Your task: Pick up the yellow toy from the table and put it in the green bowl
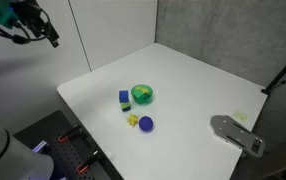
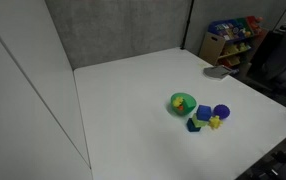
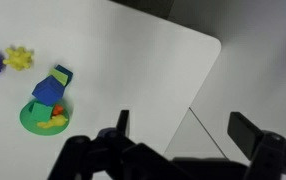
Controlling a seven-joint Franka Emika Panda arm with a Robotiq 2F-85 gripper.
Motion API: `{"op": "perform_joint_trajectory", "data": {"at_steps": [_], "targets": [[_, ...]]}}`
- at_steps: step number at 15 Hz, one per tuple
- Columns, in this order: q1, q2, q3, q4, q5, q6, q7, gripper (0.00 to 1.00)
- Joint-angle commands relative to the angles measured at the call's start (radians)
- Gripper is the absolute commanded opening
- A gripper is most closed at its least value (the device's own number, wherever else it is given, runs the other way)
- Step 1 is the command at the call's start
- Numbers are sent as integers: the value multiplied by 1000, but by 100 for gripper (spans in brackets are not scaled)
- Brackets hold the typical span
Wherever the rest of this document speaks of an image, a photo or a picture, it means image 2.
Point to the yellow spiky toy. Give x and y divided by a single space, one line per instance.
215 122

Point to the yellow duck toy in bowl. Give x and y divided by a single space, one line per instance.
177 103

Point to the green bowl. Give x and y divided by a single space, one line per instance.
189 103

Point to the toy storage shelf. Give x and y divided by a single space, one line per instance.
232 42

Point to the dark teal block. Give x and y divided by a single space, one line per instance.
191 127

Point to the light green block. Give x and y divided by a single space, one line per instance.
198 123

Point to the blue cube block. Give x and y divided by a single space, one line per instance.
204 112

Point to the black vertical pole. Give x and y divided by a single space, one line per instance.
182 46

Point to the grey metal mounting plate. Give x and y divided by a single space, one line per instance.
217 72

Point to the purple spiky ball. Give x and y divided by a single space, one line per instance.
222 111

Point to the grey office chair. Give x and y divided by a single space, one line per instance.
268 71

